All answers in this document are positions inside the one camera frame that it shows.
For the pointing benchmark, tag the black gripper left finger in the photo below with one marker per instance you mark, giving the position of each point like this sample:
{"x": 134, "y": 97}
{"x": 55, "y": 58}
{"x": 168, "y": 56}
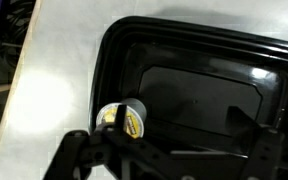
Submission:
{"x": 130, "y": 150}

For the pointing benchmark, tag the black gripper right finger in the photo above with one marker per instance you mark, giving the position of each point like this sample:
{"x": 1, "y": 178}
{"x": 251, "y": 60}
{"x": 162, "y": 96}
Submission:
{"x": 250, "y": 136}

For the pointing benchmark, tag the yellow lid coffee pod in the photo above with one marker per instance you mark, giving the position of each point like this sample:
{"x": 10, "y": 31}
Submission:
{"x": 134, "y": 121}

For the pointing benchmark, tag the black plastic tray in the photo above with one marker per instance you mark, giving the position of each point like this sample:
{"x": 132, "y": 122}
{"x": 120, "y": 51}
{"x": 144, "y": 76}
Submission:
{"x": 200, "y": 96}

